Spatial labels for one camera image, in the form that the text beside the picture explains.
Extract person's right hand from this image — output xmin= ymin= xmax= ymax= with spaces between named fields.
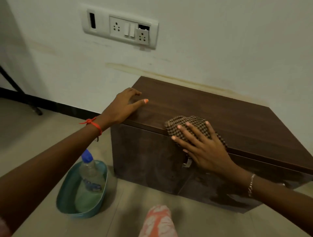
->
xmin=171 ymin=121 xmax=245 ymax=182

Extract white wall switchboard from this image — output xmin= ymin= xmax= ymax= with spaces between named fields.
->
xmin=80 ymin=4 xmax=159 ymax=50

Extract person's orange patterned trouser leg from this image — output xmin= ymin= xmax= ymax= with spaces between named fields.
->
xmin=139 ymin=205 xmax=179 ymax=237

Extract person's left hand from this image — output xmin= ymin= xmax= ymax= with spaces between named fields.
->
xmin=100 ymin=87 xmax=149 ymax=128

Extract dark brown wooden cabinet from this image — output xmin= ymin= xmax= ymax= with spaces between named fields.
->
xmin=110 ymin=76 xmax=313 ymax=214

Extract brown checked cleaning cloth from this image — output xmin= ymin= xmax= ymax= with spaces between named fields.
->
xmin=164 ymin=115 xmax=228 ymax=149

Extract teal plastic basin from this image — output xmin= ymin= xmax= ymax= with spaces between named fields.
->
xmin=56 ymin=160 xmax=109 ymax=219

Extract person's right forearm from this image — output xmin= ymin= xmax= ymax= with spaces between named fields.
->
xmin=232 ymin=164 xmax=313 ymax=236

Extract black skirting board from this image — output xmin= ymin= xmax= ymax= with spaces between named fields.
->
xmin=0 ymin=87 xmax=101 ymax=120

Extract orange wrist thread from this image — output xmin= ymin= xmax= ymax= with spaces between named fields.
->
xmin=79 ymin=117 xmax=103 ymax=142

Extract person's left forearm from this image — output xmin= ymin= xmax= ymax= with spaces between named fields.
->
xmin=0 ymin=117 xmax=108 ymax=235

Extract silver wrist bracelet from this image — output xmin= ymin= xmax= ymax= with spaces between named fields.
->
xmin=247 ymin=173 xmax=256 ymax=198

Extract black metal stand leg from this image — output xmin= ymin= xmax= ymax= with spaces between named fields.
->
xmin=0 ymin=65 xmax=43 ymax=116

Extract clear bottle with blue cap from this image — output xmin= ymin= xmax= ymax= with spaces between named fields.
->
xmin=74 ymin=149 xmax=107 ymax=213

